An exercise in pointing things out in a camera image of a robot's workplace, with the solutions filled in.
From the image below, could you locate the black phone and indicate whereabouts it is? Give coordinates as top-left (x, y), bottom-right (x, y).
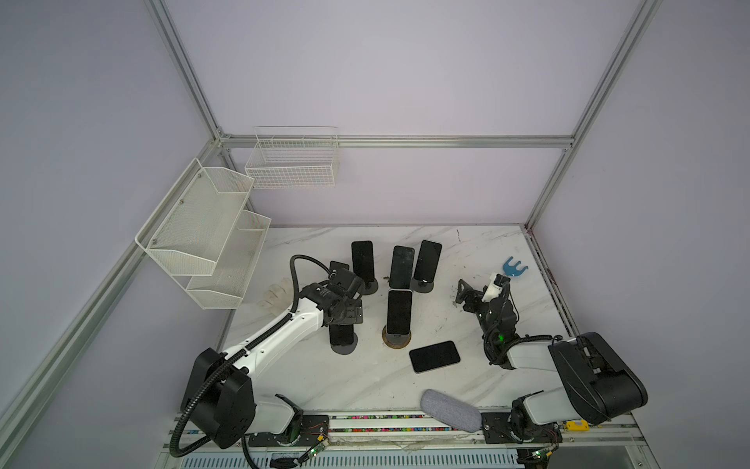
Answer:
top-left (389, 245), bottom-right (415, 289)
top-left (413, 240), bottom-right (443, 283)
top-left (386, 290), bottom-right (413, 335)
top-left (409, 340), bottom-right (461, 373)
top-left (351, 240), bottom-right (376, 285)
top-left (328, 324), bottom-right (355, 347)

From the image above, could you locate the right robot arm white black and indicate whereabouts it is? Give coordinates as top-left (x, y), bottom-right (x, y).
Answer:
top-left (454, 274), bottom-right (648, 443)

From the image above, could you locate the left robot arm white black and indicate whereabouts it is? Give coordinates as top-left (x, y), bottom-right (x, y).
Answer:
top-left (169, 255), bottom-right (365, 458)

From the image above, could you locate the grey stand front left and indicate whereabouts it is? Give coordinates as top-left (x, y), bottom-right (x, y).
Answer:
top-left (331, 334), bottom-right (359, 356)

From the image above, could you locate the grey stand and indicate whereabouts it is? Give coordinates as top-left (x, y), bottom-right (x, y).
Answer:
top-left (410, 279), bottom-right (434, 294)
top-left (331, 334), bottom-right (359, 356)
top-left (361, 279), bottom-right (379, 296)

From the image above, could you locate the grey stand back right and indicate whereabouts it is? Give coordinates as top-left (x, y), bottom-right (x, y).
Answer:
top-left (410, 279), bottom-right (434, 294)

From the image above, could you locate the black stand back left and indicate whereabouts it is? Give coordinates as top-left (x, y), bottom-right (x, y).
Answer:
top-left (328, 261), bottom-right (354, 288)

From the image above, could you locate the brown base stand front right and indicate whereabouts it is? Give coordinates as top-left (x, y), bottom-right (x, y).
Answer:
top-left (382, 326), bottom-right (412, 350)

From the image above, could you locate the white work glove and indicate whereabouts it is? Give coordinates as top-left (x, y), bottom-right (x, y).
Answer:
top-left (259, 279), bottom-right (294, 315)

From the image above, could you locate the grey oval pouch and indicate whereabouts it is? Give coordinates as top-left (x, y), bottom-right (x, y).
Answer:
top-left (420, 389), bottom-right (482, 433)

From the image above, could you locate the white mesh shelf lower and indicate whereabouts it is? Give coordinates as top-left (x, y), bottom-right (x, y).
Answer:
top-left (187, 210), bottom-right (271, 310)

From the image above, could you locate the white mesh shelf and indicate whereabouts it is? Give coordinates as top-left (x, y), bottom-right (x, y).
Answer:
top-left (135, 159), bottom-right (254, 277)
top-left (187, 210), bottom-right (271, 310)

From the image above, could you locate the yellow tape measure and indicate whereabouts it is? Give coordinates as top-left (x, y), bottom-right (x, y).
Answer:
top-left (564, 419), bottom-right (590, 432)

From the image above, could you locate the white mesh shelf upper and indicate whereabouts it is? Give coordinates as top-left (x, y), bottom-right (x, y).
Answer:
top-left (135, 159), bottom-right (254, 277)

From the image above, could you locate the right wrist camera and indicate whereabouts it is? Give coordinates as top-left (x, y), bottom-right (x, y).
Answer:
top-left (482, 273), bottom-right (511, 303)

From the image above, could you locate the blue rake yellow handle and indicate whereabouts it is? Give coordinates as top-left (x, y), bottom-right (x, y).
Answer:
top-left (502, 256), bottom-right (529, 277)

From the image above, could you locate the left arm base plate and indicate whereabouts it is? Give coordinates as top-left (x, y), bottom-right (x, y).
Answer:
top-left (247, 414), bottom-right (330, 448)

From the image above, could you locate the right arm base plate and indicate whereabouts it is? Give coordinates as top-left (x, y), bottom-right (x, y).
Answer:
top-left (480, 412), bottom-right (562, 445)

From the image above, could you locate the aluminium front rail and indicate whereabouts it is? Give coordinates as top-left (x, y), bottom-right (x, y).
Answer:
top-left (160, 405), bottom-right (646, 453)

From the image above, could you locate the white wire basket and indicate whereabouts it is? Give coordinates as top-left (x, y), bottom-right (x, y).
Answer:
top-left (245, 126), bottom-right (340, 190)

